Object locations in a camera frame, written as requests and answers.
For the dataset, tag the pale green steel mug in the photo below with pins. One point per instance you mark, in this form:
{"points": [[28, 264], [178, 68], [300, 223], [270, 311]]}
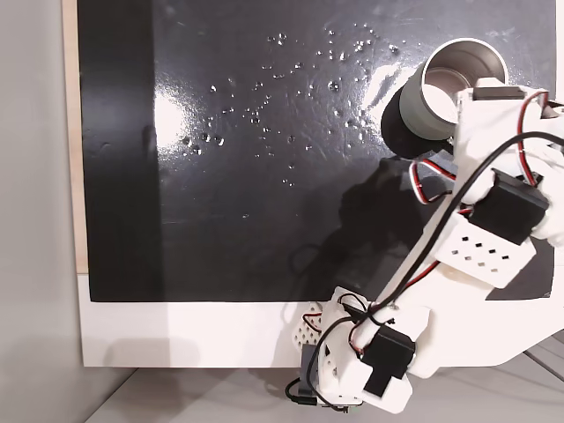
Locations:
{"points": [[410, 110]]}

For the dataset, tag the black glossy table mat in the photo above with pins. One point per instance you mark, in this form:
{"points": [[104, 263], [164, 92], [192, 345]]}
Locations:
{"points": [[220, 242]]}

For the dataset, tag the black table clamp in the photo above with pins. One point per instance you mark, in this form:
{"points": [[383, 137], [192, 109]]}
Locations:
{"points": [[308, 365]]}

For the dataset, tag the light wooden board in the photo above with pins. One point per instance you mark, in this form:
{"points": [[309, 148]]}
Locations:
{"points": [[70, 132]]}

